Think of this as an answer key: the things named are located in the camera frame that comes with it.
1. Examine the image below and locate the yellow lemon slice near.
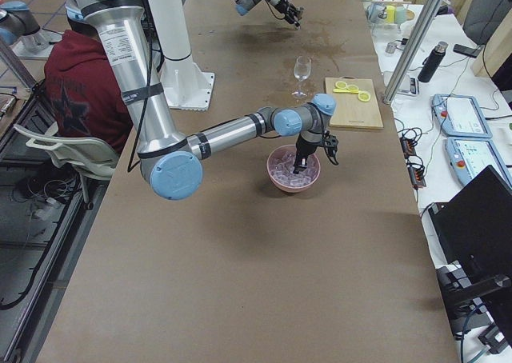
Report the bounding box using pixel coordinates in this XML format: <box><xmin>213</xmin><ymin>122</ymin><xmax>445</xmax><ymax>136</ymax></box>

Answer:
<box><xmin>358</xmin><ymin>91</ymin><xmax>371</xmax><ymax>102</ymax></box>

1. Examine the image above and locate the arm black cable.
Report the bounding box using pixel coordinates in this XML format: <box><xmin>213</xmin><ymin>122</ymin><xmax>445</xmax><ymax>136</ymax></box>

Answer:
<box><xmin>126</xmin><ymin>2</ymin><xmax>341</xmax><ymax>174</ymax></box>

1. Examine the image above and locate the white office chair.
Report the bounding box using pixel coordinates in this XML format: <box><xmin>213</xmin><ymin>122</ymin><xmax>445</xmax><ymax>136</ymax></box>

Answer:
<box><xmin>14</xmin><ymin>122</ymin><xmax>119</xmax><ymax>209</ymax></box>

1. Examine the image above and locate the clear wine glass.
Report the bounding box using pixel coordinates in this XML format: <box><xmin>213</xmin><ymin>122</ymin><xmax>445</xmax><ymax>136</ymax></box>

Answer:
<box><xmin>293</xmin><ymin>55</ymin><xmax>311</xmax><ymax>98</ymax></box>

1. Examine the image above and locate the lower blue teach pendant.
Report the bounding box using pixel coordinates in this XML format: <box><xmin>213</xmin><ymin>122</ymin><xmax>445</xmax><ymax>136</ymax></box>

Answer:
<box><xmin>445</xmin><ymin>137</ymin><xmax>511</xmax><ymax>186</ymax></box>

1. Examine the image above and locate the blue teach pendant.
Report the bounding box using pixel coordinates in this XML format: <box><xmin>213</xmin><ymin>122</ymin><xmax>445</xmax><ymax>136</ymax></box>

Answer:
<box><xmin>431</xmin><ymin>94</ymin><xmax>492</xmax><ymax>138</ymax></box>
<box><xmin>445</xmin><ymin>137</ymin><xmax>511</xmax><ymax>186</ymax></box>

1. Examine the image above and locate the black water bottle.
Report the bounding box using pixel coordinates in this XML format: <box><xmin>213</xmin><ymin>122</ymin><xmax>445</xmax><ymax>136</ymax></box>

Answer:
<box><xmin>418</xmin><ymin>41</ymin><xmax>448</xmax><ymax>83</ymax></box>

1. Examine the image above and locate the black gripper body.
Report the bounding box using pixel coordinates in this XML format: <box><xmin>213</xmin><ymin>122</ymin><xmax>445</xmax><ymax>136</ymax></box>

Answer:
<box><xmin>278</xmin><ymin>0</ymin><xmax>301</xmax><ymax>22</ymax></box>
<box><xmin>296</xmin><ymin>134</ymin><xmax>319</xmax><ymax>160</ymax></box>

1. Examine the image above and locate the black smartphone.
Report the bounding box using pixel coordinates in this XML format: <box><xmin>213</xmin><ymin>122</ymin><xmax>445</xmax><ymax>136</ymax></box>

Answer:
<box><xmin>453</xmin><ymin>44</ymin><xmax>482</xmax><ymax>58</ymax></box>

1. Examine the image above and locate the white kitchen scale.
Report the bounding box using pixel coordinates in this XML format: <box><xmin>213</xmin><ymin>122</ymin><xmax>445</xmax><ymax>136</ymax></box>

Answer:
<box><xmin>397</xmin><ymin>76</ymin><xmax>419</xmax><ymax>96</ymax></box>

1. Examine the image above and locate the bamboo cutting board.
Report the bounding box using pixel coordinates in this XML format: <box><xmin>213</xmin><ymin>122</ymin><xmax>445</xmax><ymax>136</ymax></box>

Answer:
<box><xmin>325</xmin><ymin>78</ymin><xmax>383</xmax><ymax>130</ymax></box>

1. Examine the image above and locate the aluminium frame post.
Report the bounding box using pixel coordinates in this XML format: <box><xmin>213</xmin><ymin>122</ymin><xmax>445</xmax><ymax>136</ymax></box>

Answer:
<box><xmin>383</xmin><ymin>0</ymin><xmax>443</xmax><ymax>105</ymax></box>

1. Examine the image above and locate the small steel cup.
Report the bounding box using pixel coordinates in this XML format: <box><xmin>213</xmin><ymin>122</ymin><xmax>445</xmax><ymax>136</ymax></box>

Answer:
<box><xmin>385</xmin><ymin>42</ymin><xmax>398</xmax><ymax>56</ymax></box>

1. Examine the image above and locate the person in red hoodie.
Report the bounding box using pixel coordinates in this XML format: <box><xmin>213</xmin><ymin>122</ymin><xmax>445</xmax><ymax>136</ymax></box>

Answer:
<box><xmin>44</xmin><ymin>18</ymin><xmax>133</xmax><ymax>154</ymax></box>

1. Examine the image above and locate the yellow lemon slice far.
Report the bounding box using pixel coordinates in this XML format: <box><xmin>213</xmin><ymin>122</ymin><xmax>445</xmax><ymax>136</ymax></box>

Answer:
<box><xmin>335</xmin><ymin>81</ymin><xmax>347</xmax><ymax>90</ymax></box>

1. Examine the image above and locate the yellow cup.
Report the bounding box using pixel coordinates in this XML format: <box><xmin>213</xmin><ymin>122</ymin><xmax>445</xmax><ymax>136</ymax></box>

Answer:
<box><xmin>379</xmin><ymin>5</ymin><xmax>395</xmax><ymax>23</ymax></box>

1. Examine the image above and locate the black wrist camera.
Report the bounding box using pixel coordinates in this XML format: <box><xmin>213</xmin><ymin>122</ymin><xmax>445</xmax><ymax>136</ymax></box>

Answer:
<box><xmin>323</xmin><ymin>131</ymin><xmax>338</xmax><ymax>158</ymax></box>

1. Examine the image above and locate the yellow plastic stick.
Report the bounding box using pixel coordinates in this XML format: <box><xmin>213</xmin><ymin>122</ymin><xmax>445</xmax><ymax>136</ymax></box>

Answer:
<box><xmin>332</xmin><ymin>88</ymin><xmax>361</xmax><ymax>94</ymax></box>

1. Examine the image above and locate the upper blue teach pendant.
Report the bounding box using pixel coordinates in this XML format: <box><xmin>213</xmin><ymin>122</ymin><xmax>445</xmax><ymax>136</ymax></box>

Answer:
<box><xmin>431</xmin><ymin>94</ymin><xmax>492</xmax><ymax>138</ymax></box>

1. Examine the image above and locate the pink bowl of ice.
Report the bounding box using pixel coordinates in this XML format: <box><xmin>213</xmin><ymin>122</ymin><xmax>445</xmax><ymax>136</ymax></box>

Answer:
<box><xmin>266</xmin><ymin>144</ymin><xmax>322</xmax><ymax>195</ymax></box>

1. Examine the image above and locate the white camera post base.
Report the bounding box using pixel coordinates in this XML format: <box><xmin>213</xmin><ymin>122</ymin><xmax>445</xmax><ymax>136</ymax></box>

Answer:
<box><xmin>148</xmin><ymin>0</ymin><xmax>215</xmax><ymax>111</ymax></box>

